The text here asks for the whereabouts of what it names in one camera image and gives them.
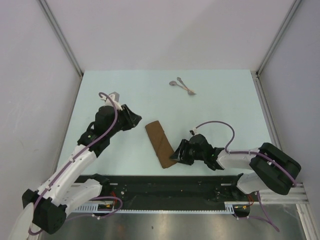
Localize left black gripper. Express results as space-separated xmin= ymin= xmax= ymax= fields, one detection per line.
xmin=106 ymin=104 xmax=142 ymax=137

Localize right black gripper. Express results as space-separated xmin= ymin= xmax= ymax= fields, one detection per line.
xmin=169 ymin=138 xmax=206 ymax=165

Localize brown cloth napkin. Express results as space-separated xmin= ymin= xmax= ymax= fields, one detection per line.
xmin=145 ymin=120 xmax=177 ymax=169

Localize spoon with pink handle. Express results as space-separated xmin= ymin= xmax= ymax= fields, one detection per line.
xmin=169 ymin=81 xmax=196 ymax=96

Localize silver metal fork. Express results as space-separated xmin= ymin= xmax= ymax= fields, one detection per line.
xmin=176 ymin=77 xmax=196 ymax=96

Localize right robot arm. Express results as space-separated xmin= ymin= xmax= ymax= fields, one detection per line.
xmin=169 ymin=134 xmax=302 ymax=201

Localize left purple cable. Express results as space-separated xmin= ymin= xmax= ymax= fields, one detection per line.
xmin=27 ymin=92 xmax=124 ymax=236

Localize purple cable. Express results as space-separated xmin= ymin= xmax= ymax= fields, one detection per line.
xmin=27 ymin=92 xmax=124 ymax=236
xmin=193 ymin=120 xmax=298 ymax=232

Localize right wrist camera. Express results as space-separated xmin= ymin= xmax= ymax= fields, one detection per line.
xmin=189 ymin=127 xmax=198 ymax=136

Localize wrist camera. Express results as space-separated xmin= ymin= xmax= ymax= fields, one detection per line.
xmin=98 ymin=91 xmax=123 ymax=111
xmin=189 ymin=127 xmax=198 ymax=136

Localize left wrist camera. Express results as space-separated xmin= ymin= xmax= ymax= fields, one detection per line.
xmin=98 ymin=91 xmax=123 ymax=111

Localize grey slotted cable duct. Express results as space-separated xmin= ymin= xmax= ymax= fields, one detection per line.
xmin=72 ymin=202 xmax=250 ymax=215

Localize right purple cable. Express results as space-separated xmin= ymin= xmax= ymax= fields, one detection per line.
xmin=193 ymin=120 xmax=298 ymax=232

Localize right aluminium frame post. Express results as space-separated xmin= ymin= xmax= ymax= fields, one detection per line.
xmin=257 ymin=0 xmax=306 ymax=76

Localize aluminium frame post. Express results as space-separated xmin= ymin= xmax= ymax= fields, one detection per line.
xmin=36 ymin=0 xmax=84 ymax=79
xmin=257 ymin=0 xmax=306 ymax=76

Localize left aluminium frame post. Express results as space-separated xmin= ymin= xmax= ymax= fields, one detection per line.
xmin=36 ymin=0 xmax=84 ymax=79

